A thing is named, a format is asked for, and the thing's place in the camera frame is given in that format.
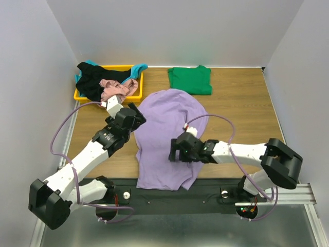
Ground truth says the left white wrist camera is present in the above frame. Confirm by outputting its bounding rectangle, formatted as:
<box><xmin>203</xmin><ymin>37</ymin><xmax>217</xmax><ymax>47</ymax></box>
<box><xmin>100</xmin><ymin>95</ymin><xmax>123</xmax><ymax>118</ymax></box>

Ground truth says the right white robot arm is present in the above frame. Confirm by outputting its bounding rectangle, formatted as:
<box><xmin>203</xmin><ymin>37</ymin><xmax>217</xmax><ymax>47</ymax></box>
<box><xmin>168</xmin><ymin>132</ymin><xmax>303</xmax><ymax>201</ymax></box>

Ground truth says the pink t shirt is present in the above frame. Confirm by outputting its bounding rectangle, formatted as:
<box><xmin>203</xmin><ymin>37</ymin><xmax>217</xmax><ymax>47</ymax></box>
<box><xmin>99</xmin><ymin>79</ymin><xmax>138</xmax><ymax>102</ymax></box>

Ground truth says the aluminium frame rail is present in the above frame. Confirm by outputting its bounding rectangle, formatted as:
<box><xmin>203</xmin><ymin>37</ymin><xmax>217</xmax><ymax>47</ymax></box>
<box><xmin>41</xmin><ymin>183</ymin><xmax>317</xmax><ymax>206</ymax></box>

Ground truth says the black t shirt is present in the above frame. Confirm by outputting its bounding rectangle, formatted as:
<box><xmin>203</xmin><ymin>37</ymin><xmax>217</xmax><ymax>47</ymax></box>
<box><xmin>76</xmin><ymin>62</ymin><xmax>131</xmax><ymax>101</ymax></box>

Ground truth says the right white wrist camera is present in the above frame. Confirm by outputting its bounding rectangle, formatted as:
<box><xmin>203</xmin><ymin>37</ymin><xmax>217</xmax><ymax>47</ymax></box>
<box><xmin>183</xmin><ymin>123</ymin><xmax>198</xmax><ymax>137</ymax></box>

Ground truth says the purple t shirt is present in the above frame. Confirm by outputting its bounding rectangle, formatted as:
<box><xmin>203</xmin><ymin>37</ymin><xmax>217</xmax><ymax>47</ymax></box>
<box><xmin>134</xmin><ymin>89</ymin><xmax>208</xmax><ymax>191</ymax></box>

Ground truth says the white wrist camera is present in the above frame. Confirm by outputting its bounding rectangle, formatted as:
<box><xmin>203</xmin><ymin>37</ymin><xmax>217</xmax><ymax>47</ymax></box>
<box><xmin>183</xmin><ymin>123</ymin><xmax>198</xmax><ymax>137</ymax></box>
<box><xmin>100</xmin><ymin>95</ymin><xmax>123</xmax><ymax>118</ymax></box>

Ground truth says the yellow plastic bin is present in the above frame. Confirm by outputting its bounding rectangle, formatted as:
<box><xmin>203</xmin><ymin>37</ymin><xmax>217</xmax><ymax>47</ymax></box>
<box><xmin>74</xmin><ymin>62</ymin><xmax>148</xmax><ymax>103</ymax></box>

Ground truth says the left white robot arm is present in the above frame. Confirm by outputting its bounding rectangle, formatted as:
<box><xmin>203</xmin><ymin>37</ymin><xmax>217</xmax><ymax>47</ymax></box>
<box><xmin>28</xmin><ymin>102</ymin><xmax>146</xmax><ymax>230</ymax></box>

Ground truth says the folded green t shirt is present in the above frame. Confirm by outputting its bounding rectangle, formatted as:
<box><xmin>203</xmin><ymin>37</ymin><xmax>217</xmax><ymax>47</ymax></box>
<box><xmin>168</xmin><ymin>65</ymin><xmax>212</xmax><ymax>95</ymax></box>

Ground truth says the teal t shirt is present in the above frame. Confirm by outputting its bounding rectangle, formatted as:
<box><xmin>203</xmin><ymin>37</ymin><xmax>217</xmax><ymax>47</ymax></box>
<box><xmin>74</xmin><ymin>60</ymin><xmax>148</xmax><ymax>84</ymax></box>

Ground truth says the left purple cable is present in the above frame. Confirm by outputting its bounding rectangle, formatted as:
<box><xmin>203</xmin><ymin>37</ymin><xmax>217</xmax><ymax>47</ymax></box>
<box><xmin>50</xmin><ymin>101</ymin><xmax>135</xmax><ymax>224</ymax></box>

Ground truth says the left side aluminium rail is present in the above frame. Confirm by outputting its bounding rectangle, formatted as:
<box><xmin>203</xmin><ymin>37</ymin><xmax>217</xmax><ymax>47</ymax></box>
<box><xmin>58</xmin><ymin>112</ymin><xmax>78</xmax><ymax>170</ymax></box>

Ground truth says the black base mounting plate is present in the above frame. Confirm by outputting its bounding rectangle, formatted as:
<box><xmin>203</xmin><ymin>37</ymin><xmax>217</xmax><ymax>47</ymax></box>
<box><xmin>52</xmin><ymin>177</ymin><xmax>300</xmax><ymax>216</ymax></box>

